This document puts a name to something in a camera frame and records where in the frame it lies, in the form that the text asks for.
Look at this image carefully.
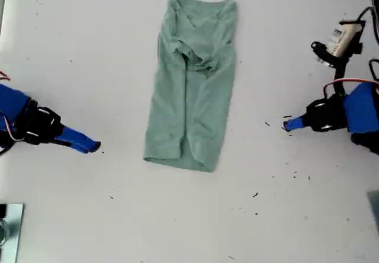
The green t-shirt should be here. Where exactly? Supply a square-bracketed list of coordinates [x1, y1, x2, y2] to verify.
[143, 0, 239, 174]

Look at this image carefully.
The red and white wire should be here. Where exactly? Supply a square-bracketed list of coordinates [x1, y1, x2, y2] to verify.
[0, 113, 24, 143]

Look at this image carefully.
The black camera stalk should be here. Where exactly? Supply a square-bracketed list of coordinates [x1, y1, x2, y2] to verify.
[310, 40, 364, 98]

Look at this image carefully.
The black looped cable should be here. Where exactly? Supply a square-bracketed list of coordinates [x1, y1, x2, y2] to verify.
[368, 57, 379, 82]

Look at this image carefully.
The pale camera box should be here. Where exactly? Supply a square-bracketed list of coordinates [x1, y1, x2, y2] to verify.
[327, 20, 365, 58]

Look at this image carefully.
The black camera cable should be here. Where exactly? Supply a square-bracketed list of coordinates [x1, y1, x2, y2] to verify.
[356, 6, 379, 43]

